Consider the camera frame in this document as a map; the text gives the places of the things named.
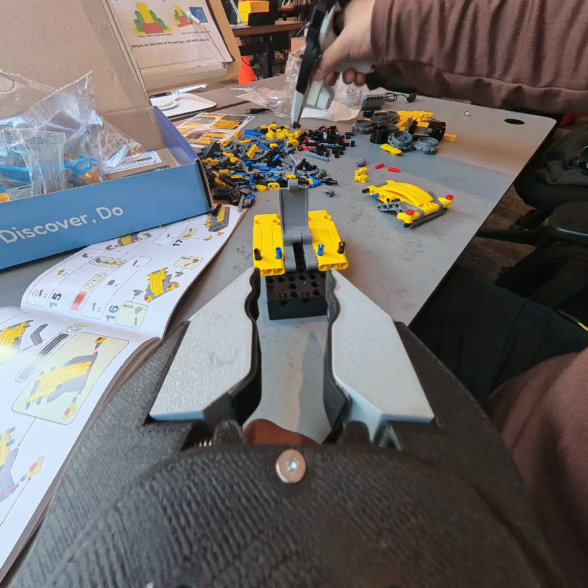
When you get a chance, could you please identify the clear bags of brick parts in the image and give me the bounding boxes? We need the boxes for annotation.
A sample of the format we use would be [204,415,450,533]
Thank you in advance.
[0,74,148,198]

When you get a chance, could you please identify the clear bag with white label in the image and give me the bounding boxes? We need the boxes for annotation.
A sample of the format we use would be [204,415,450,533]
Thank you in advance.
[308,78,366,122]

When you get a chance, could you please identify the pile of small brick parts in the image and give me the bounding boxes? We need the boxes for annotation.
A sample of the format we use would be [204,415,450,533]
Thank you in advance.
[198,120,354,207]

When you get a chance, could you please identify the person's right forearm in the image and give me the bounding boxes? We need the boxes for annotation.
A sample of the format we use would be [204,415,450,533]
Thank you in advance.
[371,0,588,115]

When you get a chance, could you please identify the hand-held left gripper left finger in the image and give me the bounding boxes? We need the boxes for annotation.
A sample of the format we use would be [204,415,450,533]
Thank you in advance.
[148,268,262,429]

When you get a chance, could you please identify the person in brown shirt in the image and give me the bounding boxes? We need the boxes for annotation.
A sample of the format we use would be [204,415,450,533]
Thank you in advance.
[487,349,588,588]

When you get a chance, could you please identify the laminated instruction sign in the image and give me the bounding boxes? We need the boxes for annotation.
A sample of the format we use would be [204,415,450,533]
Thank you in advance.
[103,0,242,95]

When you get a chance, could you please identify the yellow and black brick assembly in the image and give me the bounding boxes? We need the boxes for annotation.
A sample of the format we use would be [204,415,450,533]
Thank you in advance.
[252,178,350,320]

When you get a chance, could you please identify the yellow curved brick assembly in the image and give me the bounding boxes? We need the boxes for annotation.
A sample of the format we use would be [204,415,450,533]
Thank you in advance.
[363,179,454,228]

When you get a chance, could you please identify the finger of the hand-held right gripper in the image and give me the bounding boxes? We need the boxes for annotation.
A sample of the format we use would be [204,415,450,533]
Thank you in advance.
[302,74,336,113]
[291,8,324,129]

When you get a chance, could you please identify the pile of wheels and tires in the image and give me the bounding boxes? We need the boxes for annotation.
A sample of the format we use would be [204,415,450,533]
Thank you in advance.
[354,109,446,154]

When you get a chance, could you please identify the sticker sheet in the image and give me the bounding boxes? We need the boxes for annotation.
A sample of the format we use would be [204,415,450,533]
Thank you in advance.
[173,112,255,152]

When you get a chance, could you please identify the person's right hand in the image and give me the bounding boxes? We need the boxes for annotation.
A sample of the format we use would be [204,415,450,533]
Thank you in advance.
[313,0,379,85]

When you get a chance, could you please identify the grey desk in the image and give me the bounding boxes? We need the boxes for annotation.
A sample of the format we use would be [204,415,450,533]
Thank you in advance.
[0,78,557,442]

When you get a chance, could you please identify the black office chair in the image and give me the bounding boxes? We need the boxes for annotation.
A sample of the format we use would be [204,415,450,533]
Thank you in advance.
[478,124,588,276]

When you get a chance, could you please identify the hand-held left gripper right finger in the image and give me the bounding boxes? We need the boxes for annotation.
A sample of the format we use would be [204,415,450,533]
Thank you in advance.
[323,272,436,431]

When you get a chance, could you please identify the white stand base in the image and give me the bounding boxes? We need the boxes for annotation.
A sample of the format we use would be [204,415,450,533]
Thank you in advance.
[152,92,217,118]

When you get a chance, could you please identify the wooden side table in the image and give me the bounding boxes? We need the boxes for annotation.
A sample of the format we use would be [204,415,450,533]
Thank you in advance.
[230,21,308,56]

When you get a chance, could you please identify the blue cardboard kit box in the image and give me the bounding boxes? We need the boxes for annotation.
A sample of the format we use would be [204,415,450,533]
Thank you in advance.
[0,0,214,269]

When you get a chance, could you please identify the instruction booklet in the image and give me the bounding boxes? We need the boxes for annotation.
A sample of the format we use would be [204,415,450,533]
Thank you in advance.
[0,204,247,570]

